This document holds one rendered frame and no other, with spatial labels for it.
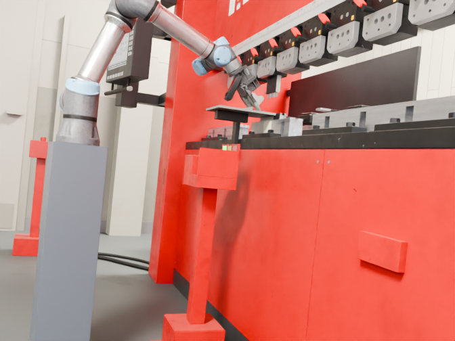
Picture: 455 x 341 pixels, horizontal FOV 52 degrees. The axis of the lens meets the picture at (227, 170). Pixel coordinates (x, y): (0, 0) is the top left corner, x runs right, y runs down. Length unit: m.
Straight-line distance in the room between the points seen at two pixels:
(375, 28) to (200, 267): 1.07
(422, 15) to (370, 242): 0.60
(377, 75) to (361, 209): 1.21
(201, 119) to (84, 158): 1.38
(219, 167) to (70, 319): 0.74
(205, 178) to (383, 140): 0.77
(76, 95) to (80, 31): 3.06
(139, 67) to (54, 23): 1.86
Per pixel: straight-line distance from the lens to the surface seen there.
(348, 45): 1.62
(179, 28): 1.86
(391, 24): 1.47
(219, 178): 1.77
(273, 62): 2.13
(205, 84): 2.95
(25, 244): 3.55
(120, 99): 3.38
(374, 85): 2.39
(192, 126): 2.90
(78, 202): 1.67
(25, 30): 4.63
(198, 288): 1.90
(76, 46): 4.70
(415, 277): 1.12
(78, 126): 1.68
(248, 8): 2.54
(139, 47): 3.00
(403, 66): 2.25
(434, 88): 5.21
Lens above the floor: 0.75
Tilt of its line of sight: level
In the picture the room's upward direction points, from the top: 6 degrees clockwise
